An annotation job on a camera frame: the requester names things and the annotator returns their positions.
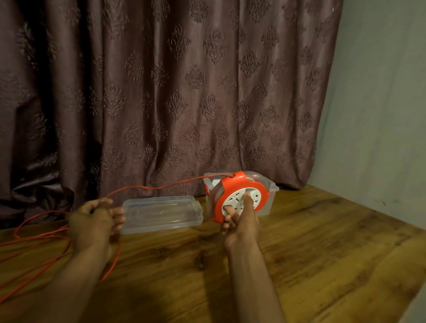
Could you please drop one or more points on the person's left hand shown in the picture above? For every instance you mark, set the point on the person's left hand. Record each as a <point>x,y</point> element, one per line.
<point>90,229</point>

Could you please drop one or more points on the clear plastic container lid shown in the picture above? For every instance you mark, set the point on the clear plastic container lid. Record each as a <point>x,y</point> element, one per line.
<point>159,213</point>

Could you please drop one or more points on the clear plastic storage container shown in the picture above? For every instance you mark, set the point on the clear plastic storage container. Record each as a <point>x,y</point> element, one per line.
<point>272,196</point>

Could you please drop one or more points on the person's left forearm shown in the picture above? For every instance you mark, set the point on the person's left forearm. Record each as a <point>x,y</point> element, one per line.
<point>70,286</point>

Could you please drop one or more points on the person's left thumb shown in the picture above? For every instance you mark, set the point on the person's left thumb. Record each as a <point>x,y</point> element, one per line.
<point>101,203</point>

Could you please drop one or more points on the person's right forearm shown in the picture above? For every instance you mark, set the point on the person's right forearm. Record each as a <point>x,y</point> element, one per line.
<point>253,286</point>

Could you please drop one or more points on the brown patterned curtain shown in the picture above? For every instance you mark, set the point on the brown patterned curtain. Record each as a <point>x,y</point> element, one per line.
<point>173,83</point>

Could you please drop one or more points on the person's right thumb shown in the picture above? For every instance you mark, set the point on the person's right thumb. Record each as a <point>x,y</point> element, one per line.
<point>231,213</point>

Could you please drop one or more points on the person's right hand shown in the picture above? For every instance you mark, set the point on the person's right hand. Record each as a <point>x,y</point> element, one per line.
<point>241,233</point>

